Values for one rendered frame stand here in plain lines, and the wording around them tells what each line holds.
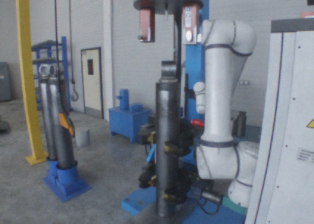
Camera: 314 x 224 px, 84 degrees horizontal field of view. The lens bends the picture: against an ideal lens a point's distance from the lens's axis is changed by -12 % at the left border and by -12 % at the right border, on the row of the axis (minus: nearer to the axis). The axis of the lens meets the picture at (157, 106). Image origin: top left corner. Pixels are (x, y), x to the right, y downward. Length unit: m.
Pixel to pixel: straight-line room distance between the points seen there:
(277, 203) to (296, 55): 0.54
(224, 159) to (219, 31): 0.56
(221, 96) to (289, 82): 0.30
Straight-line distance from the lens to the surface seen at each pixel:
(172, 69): 1.60
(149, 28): 1.70
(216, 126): 0.89
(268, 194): 0.87
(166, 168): 1.80
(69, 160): 2.66
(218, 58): 0.90
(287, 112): 0.75
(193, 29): 1.58
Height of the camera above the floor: 1.63
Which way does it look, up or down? 12 degrees down
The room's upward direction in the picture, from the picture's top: straight up
